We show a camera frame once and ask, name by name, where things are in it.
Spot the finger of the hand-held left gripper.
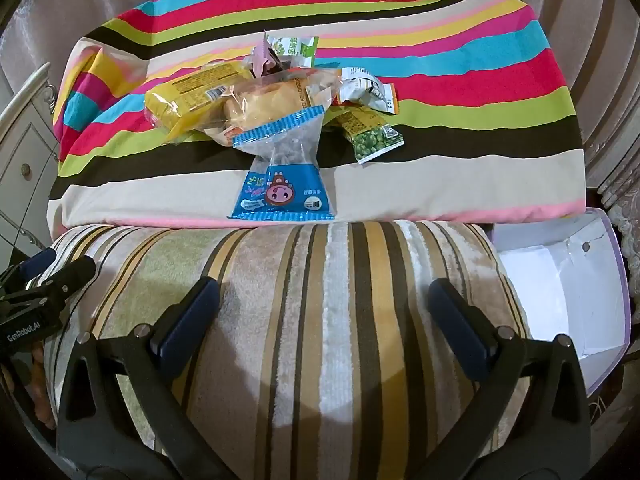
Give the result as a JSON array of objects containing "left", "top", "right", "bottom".
[
  {"left": 20, "top": 255, "right": 97, "bottom": 307},
  {"left": 0, "top": 247, "right": 58, "bottom": 291}
]

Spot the white box with purple rim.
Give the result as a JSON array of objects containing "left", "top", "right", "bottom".
[{"left": 492, "top": 207, "right": 631, "bottom": 396}]

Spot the white orange snack packet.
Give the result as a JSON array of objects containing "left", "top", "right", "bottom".
[{"left": 332, "top": 67, "right": 398, "bottom": 113}]

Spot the embroidered lace curtain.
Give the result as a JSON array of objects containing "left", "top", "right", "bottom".
[{"left": 592, "top": 150, "right": 640, "bottom": 271}]

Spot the pink snack packet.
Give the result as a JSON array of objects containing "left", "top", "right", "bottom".
[{"left": 250, "top": 32, "right": 283, "bottom": 78}]

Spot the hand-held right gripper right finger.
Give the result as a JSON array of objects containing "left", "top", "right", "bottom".
[{"left": 427, "top": 277, "right": 592, "bottom": 480}]

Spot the white dresser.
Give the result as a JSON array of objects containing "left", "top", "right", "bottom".
[{"left": 0, "top": 62, "right": 63, "bottom": 266}]

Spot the yellow snack packet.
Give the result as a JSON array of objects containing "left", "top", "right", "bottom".
[{"left": 144, "top": 62, "right": 251, "bottom": 133}]

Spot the colourful striped blanket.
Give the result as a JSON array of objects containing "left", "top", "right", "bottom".
[{"left": 47, "top": 0, "right": 588, "bottom": 226}]

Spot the green white snack packet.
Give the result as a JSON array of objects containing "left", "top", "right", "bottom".
[{"left": 262, "top": 32, "right": 321, "bottom": 68}]

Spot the blue cartoon snack packet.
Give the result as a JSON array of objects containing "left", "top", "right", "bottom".
[{"left": 227, "top": 105, "right": 335, "bottom": 221}]

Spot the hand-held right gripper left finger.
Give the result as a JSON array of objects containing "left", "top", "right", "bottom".
[{"left": 56, "top": 276, "right": 236, "bottom": 480}]

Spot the clear bread packet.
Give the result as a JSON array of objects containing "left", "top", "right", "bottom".
[{"left": 202, "top": 70, "right": 346, "bottom": 146}]

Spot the green pea snack packet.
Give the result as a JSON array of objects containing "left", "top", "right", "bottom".
[{"left": 330, "top": 110, "right": 405, "bottom": 165}]

